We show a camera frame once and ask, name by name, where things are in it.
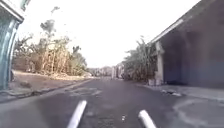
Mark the robot's own part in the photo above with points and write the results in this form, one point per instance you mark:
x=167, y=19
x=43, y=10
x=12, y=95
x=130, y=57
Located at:
x=146, y=120
x=77, y=115

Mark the grey building with pillar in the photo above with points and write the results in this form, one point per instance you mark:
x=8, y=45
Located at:
x=200, y=53

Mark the teal building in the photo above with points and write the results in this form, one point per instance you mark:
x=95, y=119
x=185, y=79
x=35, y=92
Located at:
x=6, y=43

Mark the broad-leaved green bushes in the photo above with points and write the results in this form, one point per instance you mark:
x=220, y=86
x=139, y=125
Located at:
x=140, y=63

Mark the bare dirt ground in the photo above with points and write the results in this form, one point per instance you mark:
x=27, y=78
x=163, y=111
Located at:
x=36, y=81

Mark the dark asphalt road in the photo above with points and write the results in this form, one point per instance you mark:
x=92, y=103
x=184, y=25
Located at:
x=113, y=96

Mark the row of trees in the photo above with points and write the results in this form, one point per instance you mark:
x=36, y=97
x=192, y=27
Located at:
x=50, y=56

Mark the pale concrete pavement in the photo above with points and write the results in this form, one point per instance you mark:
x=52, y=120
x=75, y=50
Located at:
x=200, y=91

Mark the distant buildings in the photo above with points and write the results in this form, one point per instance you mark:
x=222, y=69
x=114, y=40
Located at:
x=116, y=71

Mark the kerb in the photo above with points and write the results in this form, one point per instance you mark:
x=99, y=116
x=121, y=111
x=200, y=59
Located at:
x=28, y=94

